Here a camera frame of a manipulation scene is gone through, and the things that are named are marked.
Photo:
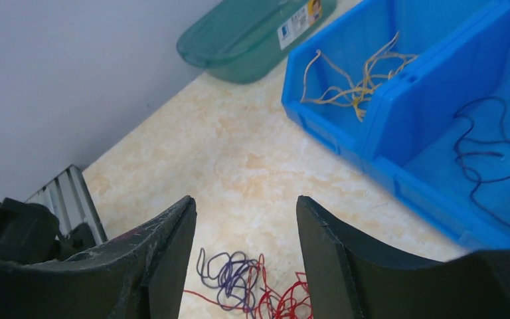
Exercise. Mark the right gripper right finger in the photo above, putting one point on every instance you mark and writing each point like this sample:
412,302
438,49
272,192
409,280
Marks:
351,274

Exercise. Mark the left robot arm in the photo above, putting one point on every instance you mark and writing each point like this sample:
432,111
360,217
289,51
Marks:
30,234

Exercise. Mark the blue three-compartment bin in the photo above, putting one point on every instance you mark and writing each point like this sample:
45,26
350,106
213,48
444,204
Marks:
416,94

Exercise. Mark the teal translucent plastic tray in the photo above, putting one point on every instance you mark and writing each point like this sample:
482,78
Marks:
242,41

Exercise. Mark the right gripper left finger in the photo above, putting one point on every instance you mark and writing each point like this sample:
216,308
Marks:
139,274

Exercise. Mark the aluminium frame rail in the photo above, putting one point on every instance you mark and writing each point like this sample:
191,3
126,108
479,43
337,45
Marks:
68,198

